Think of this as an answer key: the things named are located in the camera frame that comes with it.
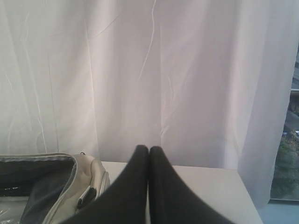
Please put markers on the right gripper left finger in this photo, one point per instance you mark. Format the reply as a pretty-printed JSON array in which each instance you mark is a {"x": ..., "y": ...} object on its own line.
[{"x": 124, "y": 201}]

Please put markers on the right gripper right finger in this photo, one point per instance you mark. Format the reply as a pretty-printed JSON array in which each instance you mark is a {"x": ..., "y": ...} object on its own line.
[{"x": 171, "y": 201}]

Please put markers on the cream duffel bag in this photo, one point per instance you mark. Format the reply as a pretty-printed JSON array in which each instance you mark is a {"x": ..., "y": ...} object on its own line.
[{"x": 58, "y": 185}]

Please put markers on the clear plastic wrapped package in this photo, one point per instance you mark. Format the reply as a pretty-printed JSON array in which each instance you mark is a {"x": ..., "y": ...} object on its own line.
[{"x": 12, "y": 208}]

